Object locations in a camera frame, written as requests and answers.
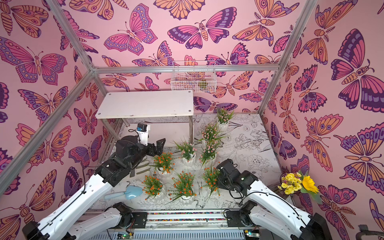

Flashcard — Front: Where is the orange plant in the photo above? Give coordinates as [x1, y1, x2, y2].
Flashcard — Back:
[203, 167, 220, 196]
[142, 176, 164, 200]
[168, 171, 196, 201]
[151, 153, 175, 174]

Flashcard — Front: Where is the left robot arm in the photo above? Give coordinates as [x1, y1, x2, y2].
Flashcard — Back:
[23, 136, 166, 240]

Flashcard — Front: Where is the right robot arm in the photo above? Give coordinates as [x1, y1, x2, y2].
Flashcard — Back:
[217, 159, 332, 240]

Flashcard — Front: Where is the white two-tier rack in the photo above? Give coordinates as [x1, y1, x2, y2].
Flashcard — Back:
[96, 90, 195, 143]

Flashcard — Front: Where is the pink plant left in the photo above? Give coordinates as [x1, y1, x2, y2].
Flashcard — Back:
[174, 141, 196, 167]

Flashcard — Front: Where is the pink plant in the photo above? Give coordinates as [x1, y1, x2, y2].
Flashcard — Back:
[217, 109, 234, 132]
[200, 140, 222, 167]
[202, 123, 224, 148]
[174, 141, 196, 167]

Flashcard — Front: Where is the pink plant front right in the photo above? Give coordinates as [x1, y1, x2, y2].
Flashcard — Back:
[200, 140, 222, 167]

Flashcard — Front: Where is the pink plant far back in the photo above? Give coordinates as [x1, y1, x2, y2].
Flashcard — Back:
[217, 109, 234, 132]

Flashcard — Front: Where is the yellow flower bouquet vase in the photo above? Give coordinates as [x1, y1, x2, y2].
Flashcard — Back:
[278, 171, 322, 204]

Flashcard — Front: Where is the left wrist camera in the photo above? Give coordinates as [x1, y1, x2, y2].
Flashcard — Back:
[136, 123, 151, 146]

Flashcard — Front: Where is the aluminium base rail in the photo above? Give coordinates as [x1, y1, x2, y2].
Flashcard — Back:
[64, 206, 311, 240]

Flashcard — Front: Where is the white wire basket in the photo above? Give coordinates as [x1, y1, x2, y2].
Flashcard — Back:
[170, 61, 217, 94]

